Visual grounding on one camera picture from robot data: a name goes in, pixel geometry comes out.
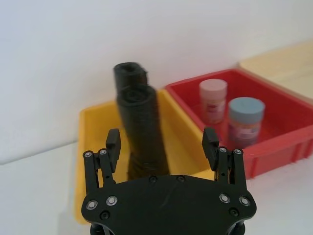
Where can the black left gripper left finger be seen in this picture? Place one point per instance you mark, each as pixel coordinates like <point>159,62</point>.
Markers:
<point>113,151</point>

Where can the red plastic bin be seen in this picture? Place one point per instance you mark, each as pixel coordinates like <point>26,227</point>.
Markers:
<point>274,98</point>

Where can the black rolled cloth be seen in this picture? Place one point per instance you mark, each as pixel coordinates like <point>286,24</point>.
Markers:
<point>127,76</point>
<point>144,132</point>

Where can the jar with blue lid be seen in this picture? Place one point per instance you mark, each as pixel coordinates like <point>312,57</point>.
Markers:
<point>245,122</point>

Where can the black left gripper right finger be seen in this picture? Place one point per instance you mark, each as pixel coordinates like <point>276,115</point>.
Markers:
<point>210,149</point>

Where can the yellow plastic bin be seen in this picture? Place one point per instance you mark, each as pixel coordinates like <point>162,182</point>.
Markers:
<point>179,137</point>

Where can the pale wooden board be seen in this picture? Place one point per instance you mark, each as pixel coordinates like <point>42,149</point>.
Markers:
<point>281,63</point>

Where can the jar with pale pink lid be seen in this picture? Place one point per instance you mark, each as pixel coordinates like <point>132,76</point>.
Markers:
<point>213,100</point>

